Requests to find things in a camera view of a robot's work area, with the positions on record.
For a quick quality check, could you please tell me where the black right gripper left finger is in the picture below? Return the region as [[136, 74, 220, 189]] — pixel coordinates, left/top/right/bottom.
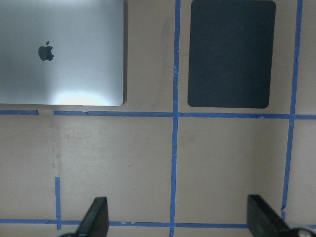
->
[[75, 197, 109, 237]]

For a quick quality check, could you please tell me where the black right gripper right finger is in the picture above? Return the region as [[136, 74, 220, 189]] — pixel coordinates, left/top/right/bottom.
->
[[247, 195, 293, 237]]

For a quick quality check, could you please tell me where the black mousepad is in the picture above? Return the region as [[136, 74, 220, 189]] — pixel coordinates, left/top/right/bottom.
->
[[187, 0, 276, 109]]

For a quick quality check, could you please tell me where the silver apple laptop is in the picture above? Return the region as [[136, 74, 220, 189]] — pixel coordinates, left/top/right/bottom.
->
[[0, 0, 125, 106]]

